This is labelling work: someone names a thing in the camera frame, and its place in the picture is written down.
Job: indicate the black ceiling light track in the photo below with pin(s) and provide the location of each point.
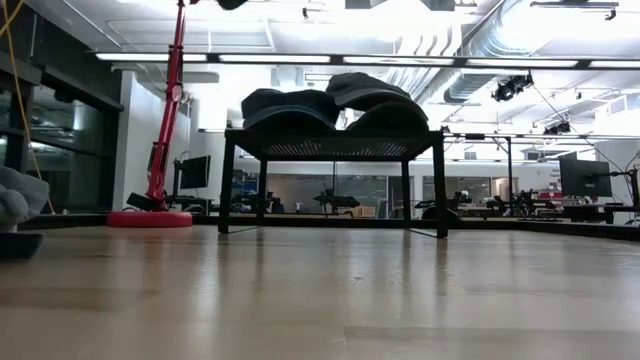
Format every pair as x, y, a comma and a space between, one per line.
212, 58

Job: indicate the red desk lamp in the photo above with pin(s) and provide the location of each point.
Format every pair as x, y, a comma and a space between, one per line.
150, 219

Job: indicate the black ceiling spotlight cluster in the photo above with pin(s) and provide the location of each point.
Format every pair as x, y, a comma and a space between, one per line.
557, 129
510, 87

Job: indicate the black ceiling light fixture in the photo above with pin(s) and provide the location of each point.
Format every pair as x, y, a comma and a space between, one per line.
575, 4

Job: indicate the black mesh rack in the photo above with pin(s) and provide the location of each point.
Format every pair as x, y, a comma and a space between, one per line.
335, 145

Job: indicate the black computer monitor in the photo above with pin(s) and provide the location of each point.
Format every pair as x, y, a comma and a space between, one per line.
585, 177
195, 172

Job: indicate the dark blue baseball cap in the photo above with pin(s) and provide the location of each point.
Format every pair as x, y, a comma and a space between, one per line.
290, 117
231, 4

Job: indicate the grey baseball cap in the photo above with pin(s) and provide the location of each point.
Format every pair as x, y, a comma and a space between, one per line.
20, 197
365, 85
395, 120

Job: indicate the silver ventilation duct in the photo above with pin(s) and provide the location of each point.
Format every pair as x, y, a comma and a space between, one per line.
470, 85

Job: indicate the black aluminium frame rail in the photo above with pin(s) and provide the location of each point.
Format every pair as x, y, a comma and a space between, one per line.
575, 229
300, 220
75, 221

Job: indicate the black metal frame stand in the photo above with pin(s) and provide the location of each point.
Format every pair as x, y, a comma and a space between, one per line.
475, 136

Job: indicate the black office desk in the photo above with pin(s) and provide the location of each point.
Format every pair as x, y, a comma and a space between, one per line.
590, 212

